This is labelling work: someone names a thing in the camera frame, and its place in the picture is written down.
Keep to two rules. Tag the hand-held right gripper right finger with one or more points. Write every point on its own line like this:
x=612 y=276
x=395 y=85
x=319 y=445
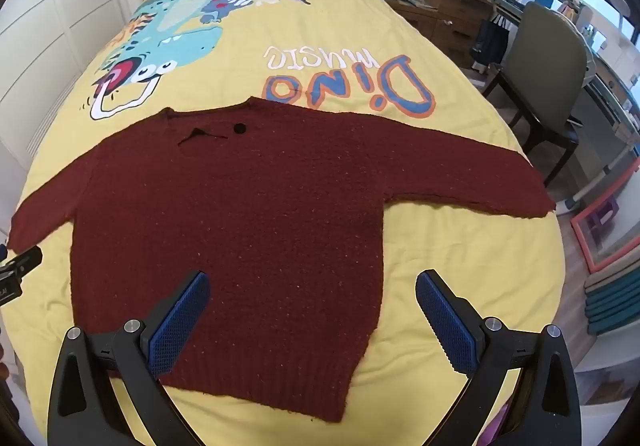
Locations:
x=445 y=321

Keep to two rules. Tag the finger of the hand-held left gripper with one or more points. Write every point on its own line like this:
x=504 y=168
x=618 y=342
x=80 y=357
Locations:
x=25 y=261

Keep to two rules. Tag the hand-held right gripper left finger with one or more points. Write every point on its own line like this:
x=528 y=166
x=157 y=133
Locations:
x=180 y=321

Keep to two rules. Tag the yellow printed blanket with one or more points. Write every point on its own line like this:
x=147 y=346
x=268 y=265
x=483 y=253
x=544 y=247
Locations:
x=350 y=25

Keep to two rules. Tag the stack of teal mats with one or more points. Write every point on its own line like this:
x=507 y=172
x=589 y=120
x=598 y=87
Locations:
x=615 y=293

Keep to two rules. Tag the purple stool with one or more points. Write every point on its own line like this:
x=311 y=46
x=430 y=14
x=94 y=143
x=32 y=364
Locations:
x=602 y=218

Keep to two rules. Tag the dark red knitted sweater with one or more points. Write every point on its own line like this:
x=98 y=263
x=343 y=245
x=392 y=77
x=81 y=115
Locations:
x=240 y=226

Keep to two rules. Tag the white desk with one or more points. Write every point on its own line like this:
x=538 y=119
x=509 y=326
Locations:
x=616 y=125

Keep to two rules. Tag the dark tote bag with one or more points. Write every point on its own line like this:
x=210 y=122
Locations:
x=491 y=45

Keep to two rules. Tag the wooden drawer cabinet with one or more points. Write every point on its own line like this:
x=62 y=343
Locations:
x=460 y=10

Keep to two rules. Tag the white wardrobe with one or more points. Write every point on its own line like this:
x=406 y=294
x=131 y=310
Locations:
x=45 y=25

